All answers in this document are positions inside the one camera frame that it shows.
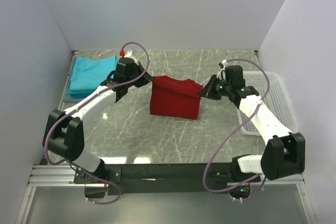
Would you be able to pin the light blue folded t shirt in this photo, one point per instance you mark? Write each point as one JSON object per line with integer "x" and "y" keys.
{"x": 88, "y": 73}

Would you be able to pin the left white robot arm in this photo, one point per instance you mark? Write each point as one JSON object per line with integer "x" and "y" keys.
{"x": 64, "y": 133}

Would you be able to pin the teal folded t shirt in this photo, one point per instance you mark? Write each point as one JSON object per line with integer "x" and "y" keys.
{"x": 78, "y": 93}

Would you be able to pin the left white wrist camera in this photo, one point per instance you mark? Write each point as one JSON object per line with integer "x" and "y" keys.
{"x": 129, "y": 54}

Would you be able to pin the white plastic perforated basket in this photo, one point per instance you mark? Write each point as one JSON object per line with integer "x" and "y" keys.
{"x": 277, "y": 99}

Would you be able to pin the aluminium frame rail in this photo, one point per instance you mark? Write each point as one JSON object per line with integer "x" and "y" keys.
{"x": 284, "y": 154}

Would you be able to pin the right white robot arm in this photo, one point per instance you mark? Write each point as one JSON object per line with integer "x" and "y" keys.
{"x": 284, "y": 154}

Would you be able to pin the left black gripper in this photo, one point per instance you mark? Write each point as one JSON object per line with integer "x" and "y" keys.
{"x": 147, "y": 79}

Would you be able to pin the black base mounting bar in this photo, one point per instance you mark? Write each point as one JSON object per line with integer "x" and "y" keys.
{"x": 172, "y": 178}

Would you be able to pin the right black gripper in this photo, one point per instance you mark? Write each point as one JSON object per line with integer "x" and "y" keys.
{"x": 208, "y": 91}

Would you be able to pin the red t shirt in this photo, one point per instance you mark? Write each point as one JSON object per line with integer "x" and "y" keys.
{"x": 175, "y": 98}

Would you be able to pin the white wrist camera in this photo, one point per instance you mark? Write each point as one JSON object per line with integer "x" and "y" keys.
{"x": 222, "y": 66}
{"x": 129, "y": 54}

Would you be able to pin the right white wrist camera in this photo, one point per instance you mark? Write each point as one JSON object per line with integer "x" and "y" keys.
{"x": 222, "y": 66}

